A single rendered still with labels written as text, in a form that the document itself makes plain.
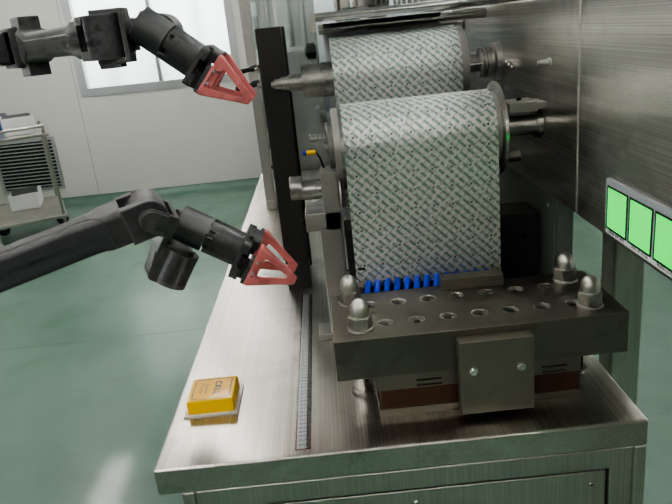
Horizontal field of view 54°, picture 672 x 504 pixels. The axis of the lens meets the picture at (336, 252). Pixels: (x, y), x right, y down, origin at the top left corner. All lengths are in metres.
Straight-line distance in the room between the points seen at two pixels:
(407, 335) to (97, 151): 6.24
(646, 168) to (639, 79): 0.10
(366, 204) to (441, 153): 0.14
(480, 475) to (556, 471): 0.10
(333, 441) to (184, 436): 0.22
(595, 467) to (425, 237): 0.41
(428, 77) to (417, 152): 0.26
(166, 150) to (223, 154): 0.56
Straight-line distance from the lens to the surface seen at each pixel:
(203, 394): 1.04
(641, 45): 0.80
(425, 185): 1.03
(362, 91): 1.24
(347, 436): 0.93
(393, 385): 0.94
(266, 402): 1.03
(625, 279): 1.34
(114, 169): 6.99
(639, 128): 0.81
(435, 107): 1.03
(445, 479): 0.95
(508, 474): 0.97
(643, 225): 0.80
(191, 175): 6.82
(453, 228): 1.06
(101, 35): 1.09
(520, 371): 0.93
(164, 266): 1.05
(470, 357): 0.90
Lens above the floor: 1.43
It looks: 19 degrees down
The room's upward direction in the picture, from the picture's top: 6 degrees counter-clockwise
